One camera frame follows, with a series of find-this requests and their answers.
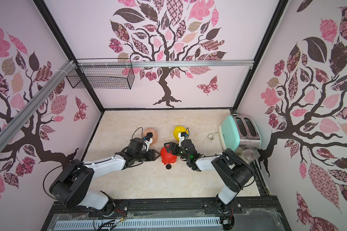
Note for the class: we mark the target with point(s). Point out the aluminium rail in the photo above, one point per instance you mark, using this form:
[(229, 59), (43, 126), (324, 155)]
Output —
[(168, 63), (15, 125)]

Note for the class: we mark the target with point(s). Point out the yellow piggy bank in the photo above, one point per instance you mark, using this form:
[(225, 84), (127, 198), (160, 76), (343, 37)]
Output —
[(178, 130)]

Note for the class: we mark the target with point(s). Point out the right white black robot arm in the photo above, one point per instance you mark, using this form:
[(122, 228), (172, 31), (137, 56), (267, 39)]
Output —
[(232, 169)]

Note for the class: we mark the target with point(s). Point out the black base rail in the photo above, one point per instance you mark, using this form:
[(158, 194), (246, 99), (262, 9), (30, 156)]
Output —
[(206, 204)]

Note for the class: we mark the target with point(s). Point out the white toaster plug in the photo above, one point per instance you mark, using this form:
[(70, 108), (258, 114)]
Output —
[(212, 136)]

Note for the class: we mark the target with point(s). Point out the glass jar black lid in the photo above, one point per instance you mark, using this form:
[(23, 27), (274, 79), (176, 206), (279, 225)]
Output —
[(248, 155)]

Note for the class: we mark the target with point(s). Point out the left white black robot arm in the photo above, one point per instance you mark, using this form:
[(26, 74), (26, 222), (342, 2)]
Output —
[(71, 187)]

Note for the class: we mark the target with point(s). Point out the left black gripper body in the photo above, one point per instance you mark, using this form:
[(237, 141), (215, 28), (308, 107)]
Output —
[(142, 156)]

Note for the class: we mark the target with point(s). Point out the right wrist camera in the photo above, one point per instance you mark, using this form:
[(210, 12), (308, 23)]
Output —
[(182, 136)]

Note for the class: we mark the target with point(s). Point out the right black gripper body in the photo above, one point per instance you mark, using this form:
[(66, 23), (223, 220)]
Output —
[(178, 149)]

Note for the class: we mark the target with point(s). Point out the mint green toaster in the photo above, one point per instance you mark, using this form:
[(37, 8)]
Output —
[(239, 132)]

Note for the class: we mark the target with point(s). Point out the white cable duct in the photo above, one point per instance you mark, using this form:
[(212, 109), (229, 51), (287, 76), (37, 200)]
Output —
[(139, 224)]

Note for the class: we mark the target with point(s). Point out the back aluminium rail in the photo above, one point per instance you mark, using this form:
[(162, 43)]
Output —
[(168, 63)]

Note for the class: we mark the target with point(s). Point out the black wire basket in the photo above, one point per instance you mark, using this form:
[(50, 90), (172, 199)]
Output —
[(103, 73)]

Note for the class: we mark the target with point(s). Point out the left aluminium rail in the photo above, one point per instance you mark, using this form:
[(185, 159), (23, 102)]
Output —
[(15, 125)]

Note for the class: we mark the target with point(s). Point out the red piggy bank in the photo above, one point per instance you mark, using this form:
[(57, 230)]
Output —
[(167, 158)]

